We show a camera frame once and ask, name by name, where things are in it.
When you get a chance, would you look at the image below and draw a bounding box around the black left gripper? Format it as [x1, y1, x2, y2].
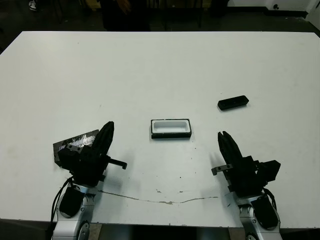
[67, 121, 128, 187]

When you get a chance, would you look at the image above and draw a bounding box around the person in dark clothes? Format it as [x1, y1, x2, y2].
[101, 0, 152, 32]

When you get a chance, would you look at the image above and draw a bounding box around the white cabinet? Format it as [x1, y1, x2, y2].
[306, 0, 320, 26]

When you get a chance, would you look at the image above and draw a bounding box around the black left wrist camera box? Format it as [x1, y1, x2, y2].
[57, 147, 85, 173]

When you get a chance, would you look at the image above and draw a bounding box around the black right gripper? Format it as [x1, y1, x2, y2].
[211, 131, 266, 198]

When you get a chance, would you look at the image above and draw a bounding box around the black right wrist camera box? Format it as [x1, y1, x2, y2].
[257, 159, 281, 183]

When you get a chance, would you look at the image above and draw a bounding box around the black box base white inlay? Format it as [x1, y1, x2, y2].
[150, 118, 193, 140]

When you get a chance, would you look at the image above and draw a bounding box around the black box lid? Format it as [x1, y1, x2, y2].
[53, 129, 101, 167]

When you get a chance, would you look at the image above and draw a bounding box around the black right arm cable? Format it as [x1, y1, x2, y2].
[262, 187, 279, 212]

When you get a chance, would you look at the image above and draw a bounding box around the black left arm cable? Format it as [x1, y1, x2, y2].
[49, 176, 75, 227]

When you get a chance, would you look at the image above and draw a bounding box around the black bar-shaped camera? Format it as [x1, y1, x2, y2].
[217, 95, 250, 112]

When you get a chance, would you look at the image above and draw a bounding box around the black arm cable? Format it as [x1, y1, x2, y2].
[49, 176, 75, 227]
[262, 187, 279, 212]

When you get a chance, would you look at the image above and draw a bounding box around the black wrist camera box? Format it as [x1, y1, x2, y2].
[257, 159, 281, 183]
[57, 147, 85, 173]

